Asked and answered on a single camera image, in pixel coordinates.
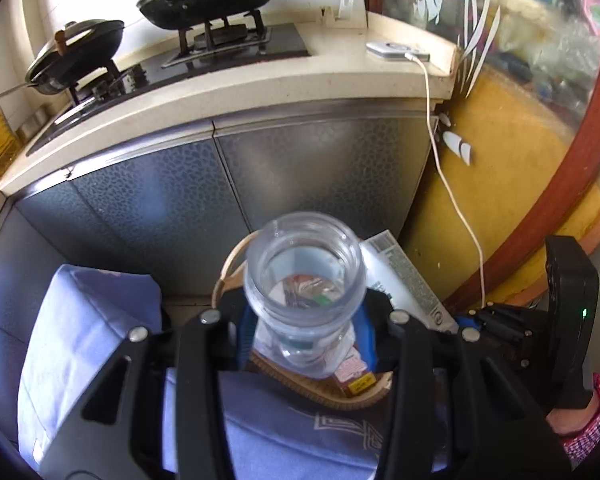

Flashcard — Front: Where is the grey kitchen cabinet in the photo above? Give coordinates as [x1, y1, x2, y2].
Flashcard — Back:
[0, 105, 441, 341]

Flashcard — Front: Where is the person's right forearm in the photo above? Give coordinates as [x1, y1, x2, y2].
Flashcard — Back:
[545, 372, 600, 471]

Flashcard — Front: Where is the yellow cardboard box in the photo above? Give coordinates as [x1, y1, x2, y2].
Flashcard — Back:
[330, 345, 381, 400]

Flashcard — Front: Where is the white power bank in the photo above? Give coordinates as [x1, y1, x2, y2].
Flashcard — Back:
[366, 40, 431, 63]

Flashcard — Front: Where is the clear plastic bottle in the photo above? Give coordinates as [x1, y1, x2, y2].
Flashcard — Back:
[242, 212, 368, 381]

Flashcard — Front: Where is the long white carton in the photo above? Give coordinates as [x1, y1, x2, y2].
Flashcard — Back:
[357, 230, 458, 336]

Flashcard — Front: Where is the black wok with lid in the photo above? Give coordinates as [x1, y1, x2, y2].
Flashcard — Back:
[0, 19, 126, 111]

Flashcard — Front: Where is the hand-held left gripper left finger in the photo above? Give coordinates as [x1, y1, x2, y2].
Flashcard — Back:
[40, 287, 253, 480]

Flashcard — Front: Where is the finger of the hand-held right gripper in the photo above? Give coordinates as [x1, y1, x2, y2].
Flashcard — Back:
[455, 301, 548, 333]
[480, 330, 541, 373]

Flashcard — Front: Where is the wooden framed glass door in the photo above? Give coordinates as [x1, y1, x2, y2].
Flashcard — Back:
[357, 0, 600, 311]

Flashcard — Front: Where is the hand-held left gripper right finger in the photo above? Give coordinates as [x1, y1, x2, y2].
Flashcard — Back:
[352, 287, 571, 480]

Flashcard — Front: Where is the white knife holder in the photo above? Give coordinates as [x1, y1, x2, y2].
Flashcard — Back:
[320, 0, 368, 30]

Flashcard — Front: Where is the blue printed tablecloth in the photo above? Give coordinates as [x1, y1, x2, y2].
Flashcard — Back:
[17, 264, 396, 480]

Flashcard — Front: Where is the beige wicker basket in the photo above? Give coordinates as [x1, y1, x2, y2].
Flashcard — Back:
[211, 230, 396, 411]

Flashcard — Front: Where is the white charging cable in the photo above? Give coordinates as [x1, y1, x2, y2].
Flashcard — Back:
[405, 52, 487, 311]

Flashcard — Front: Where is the black gas stove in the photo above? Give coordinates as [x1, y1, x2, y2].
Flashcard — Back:
[27, 10, 312, 156]

